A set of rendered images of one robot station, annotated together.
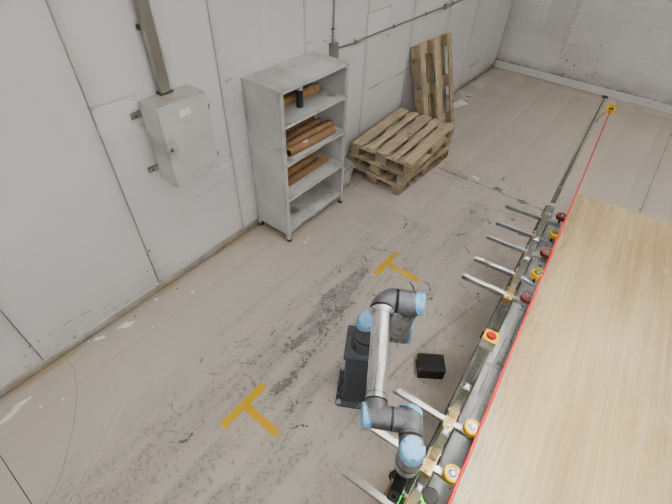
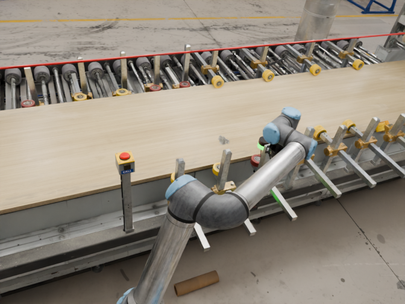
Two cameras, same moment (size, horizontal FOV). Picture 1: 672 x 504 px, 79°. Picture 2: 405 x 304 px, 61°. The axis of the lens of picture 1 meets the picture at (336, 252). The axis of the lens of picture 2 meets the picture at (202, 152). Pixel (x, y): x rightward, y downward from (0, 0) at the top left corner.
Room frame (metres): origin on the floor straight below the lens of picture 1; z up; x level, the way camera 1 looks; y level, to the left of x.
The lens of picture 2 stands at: (1.91, 0.03, 2.24)
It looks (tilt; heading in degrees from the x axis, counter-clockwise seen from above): 42 degrees down; 210
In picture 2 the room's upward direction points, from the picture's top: 8 degrees clockwise
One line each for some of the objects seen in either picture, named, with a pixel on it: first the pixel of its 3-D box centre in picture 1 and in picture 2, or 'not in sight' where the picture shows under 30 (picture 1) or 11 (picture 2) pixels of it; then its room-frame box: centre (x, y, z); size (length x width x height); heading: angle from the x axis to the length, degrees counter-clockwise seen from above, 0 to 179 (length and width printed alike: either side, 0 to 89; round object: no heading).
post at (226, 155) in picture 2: (434, 452); (220, 183); (0.73, -0.50, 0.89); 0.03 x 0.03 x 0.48; 58
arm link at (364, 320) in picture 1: (369, 326); not in sight; (1.50, -0.23, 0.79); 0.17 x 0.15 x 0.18; 84
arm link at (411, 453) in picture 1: (410, 454); (288, 121); (0.56, -0.30, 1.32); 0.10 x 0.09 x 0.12; 174
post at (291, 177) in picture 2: not in sight; (298, 159); (0.31, -0.23, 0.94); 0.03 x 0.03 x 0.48; 58
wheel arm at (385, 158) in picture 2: not in sight; (374, 148); (-0.12, 0.11, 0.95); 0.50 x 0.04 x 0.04; 58
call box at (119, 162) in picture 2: (489, 340); (125, 163); (1.17, -0.77, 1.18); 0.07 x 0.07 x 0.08; 58
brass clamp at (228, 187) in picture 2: (430, 461); (223, 189); (0.71, -0.49, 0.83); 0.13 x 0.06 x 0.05; 148
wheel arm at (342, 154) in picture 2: not in sight; (344, 155); (0.10, -0.03, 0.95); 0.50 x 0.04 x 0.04; 58
